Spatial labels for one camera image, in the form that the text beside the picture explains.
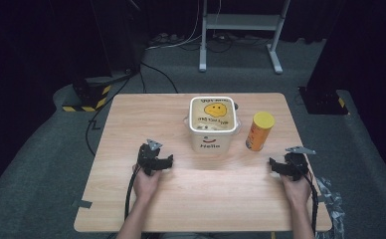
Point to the person's right hand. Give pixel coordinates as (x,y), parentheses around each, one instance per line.
(296,191)

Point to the person's left hand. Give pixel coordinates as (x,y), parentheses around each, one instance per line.
(146,184)

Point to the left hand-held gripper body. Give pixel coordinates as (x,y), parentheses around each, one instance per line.
(149,157)

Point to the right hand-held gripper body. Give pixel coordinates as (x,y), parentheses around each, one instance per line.
(296,162)

